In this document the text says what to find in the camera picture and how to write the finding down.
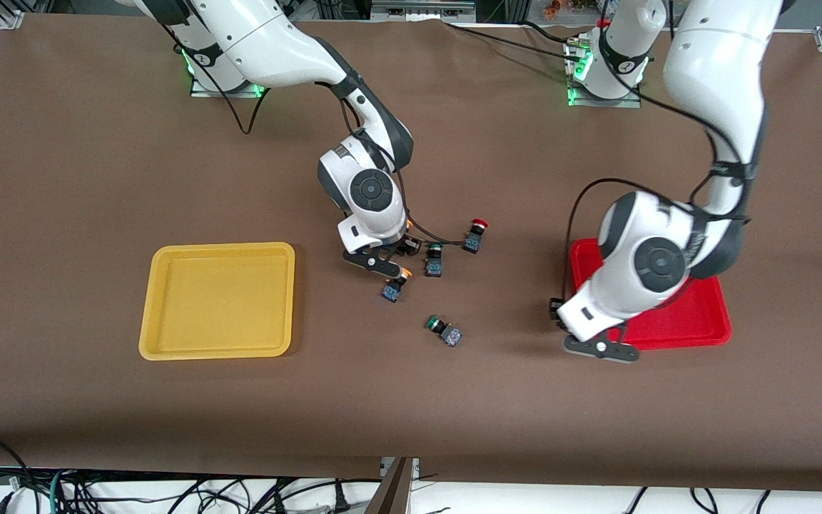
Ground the metal table post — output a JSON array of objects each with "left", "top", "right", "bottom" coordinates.
[{"left": 365, "top": 457, "right": 419, "bottom": 514}]

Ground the red plastic tray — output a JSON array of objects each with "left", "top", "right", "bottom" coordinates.
[{"left": 569, "top": 238, "right": 733, "bottom": 351}]

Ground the yellow plastic tray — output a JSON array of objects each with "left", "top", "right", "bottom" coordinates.
[{"left": 138, "top": 242, "right": 296, "bottom": 361}]

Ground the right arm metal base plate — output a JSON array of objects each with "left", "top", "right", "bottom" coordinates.
[{"left": 190, "top": 71, "right": 268, "bottom": 99}]

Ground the grey metal box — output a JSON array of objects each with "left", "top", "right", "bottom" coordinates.
[{"left": 370, "top": 0, "right": 477, "bottom": 22}]

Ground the brown table cover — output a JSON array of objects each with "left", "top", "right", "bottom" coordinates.
[{"left": 0, "top": 13, "right": 822, "bottom": 493}]

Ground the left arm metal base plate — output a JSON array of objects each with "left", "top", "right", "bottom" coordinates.
[{"left": 567, "top": 36, "right": 644, "bottom": 109}]

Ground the black cable on table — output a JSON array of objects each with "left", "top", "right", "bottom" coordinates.
[{"left": 443, "top": 21, "right": 583, "bottom": 54}]

